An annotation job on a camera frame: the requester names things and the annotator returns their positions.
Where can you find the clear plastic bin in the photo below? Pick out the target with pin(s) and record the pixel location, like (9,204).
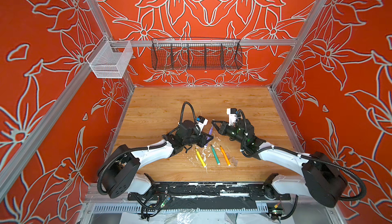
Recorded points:
(106,61)

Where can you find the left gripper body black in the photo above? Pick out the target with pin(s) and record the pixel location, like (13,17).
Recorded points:
(201,139)

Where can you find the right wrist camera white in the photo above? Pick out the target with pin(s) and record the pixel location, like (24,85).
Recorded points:
(233,116)

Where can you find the grey slotted cable duct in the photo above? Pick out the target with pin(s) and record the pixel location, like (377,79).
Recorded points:
(135,208)

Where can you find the green marker pen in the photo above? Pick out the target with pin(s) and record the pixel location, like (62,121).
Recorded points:
(215,155)

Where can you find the black wire basket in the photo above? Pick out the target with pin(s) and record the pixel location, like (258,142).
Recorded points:
(187,53)

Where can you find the orange marker pen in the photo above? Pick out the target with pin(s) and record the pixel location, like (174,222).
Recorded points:
(225,156)

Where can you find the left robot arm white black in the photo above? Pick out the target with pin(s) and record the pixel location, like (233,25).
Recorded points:
(118,174)

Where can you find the purple marker pen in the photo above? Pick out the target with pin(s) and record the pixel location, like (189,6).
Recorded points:
(211,131)

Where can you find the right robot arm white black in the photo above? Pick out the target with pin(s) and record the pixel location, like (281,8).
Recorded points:
(315,177)

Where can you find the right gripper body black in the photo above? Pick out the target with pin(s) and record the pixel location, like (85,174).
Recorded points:
(230,132)

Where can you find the yellow marker pen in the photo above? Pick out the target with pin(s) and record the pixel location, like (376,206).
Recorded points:
(200,158)

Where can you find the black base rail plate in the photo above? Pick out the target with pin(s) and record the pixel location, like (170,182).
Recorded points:
(251,190)

